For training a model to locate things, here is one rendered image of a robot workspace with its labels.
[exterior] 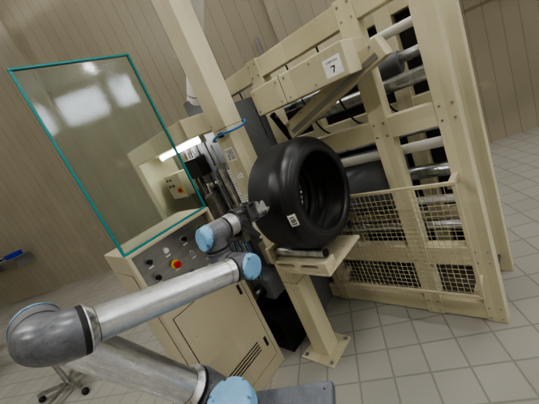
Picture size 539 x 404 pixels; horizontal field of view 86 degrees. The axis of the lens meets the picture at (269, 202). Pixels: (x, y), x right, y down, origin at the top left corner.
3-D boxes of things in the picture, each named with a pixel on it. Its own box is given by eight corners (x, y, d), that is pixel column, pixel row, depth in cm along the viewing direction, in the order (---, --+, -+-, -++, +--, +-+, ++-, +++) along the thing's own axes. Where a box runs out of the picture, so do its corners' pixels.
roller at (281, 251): (273, 255, 166) (273, 247, 167) (279, 255, 169) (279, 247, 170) (324, 257, 141) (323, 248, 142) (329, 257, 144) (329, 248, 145)
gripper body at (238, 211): (256, 199, 122) (235, 210, 114) (262, 218, 124) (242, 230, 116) (245, 201, 128) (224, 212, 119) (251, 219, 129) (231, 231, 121)
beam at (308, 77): (258, 117, 170) (248, 92, 167) (283, 107, 187) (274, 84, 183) (350, 74, 127) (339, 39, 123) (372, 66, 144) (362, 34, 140)
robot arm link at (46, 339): (4, 338, 54) (261, 246, 101) (2, 324, 63) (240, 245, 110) (17, 397, 55) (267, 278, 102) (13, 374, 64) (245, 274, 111)
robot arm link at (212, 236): (198, 253, 110) (189, 229, 109) (223, 239, 119) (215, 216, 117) (212, 254, 104) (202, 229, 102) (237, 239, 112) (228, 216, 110)
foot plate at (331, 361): (301, 357, 206) (301, 355, 205) (320, 329, 223) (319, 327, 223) (334, 369, 186) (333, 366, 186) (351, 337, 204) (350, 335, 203)
